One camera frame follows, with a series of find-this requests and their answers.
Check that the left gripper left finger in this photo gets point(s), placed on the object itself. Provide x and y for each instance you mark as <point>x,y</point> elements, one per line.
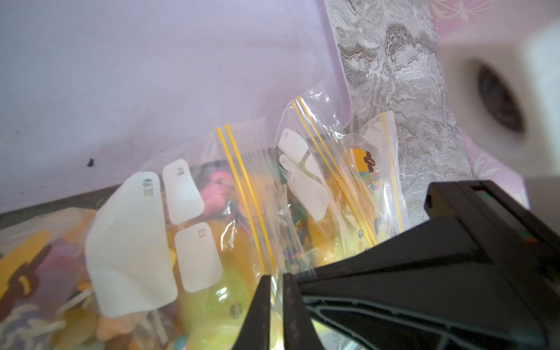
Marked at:
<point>255,331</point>

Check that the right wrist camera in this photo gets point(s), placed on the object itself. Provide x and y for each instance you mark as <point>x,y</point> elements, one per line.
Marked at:
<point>503,88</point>

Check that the lilac plastic tray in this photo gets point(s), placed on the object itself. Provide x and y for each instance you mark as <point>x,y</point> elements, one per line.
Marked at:
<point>91,90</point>

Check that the candy ziploc bag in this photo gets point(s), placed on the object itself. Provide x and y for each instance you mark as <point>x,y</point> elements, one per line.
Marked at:
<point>344,189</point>
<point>47,300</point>
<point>177,252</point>

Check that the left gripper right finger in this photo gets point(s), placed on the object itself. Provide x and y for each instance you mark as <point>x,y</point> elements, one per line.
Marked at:
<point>299,332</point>

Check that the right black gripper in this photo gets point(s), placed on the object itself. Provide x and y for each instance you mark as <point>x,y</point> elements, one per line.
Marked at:
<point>481,273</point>

